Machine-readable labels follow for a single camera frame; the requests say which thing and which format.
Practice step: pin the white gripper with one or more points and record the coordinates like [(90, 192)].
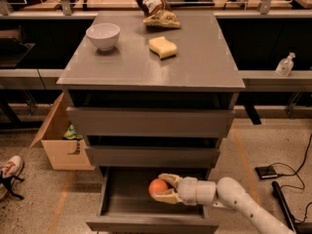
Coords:
[(187, 189)]

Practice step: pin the orange fruit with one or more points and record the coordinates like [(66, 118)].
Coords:
[(157, 185)]

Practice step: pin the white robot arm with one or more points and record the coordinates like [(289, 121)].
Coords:
[(227, 193)]

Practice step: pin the grey open bottom drawer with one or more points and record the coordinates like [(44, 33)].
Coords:
[(127, 208)]

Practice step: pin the grey middle drawer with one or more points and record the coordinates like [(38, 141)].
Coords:
[(152, 157)]

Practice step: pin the grey drawer cabinet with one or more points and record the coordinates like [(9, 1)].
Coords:
[(201, 76)]

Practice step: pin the grey top drawer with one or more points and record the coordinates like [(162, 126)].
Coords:
[(130, 122)]

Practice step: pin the black floor power box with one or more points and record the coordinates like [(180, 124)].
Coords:
[(267, 172)]

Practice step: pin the cardboard box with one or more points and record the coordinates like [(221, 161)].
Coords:
[(63, 153)]

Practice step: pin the green packet in box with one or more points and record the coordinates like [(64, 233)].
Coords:
[(71, 134)]

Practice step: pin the black metal floor bar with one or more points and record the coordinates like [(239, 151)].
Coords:
[(297, 227)]

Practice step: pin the yellow sponge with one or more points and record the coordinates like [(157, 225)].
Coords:
[(162, 47)]

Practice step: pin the white red sneaker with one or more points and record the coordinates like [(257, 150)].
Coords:
[(12, 167)]

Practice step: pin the black stool base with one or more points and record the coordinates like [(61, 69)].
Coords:
[(7, 183)]

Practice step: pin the white ceramic bowl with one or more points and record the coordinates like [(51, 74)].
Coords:
[(104, 36)]

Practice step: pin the crumpled chip bag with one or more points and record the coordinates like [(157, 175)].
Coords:
[(158, 13)]

